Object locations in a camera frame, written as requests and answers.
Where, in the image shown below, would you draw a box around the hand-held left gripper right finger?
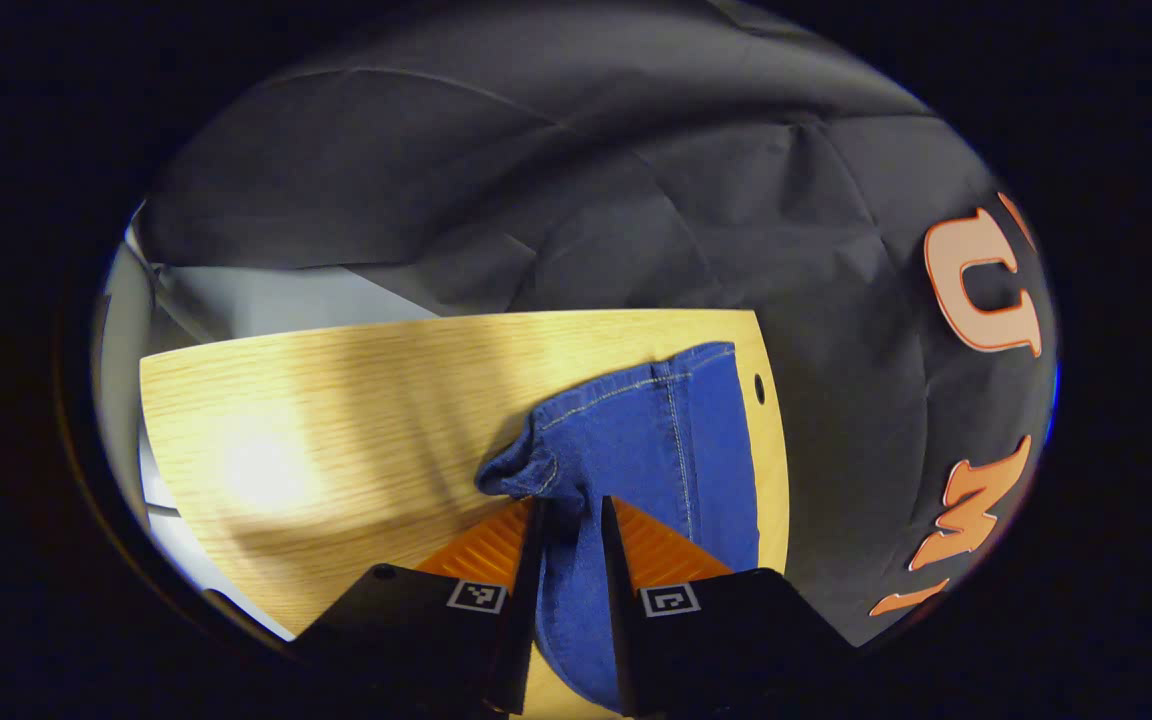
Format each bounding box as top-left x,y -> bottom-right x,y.
601,495 -> 859,717

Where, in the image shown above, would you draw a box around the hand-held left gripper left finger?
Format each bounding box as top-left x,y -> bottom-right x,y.
286,497 -> 549,715

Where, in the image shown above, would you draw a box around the blue denim jeans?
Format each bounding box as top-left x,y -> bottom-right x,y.
476,342 -> 762,715

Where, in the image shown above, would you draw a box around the black backdrop cloth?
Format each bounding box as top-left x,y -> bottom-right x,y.
136,0 -> 1059,646

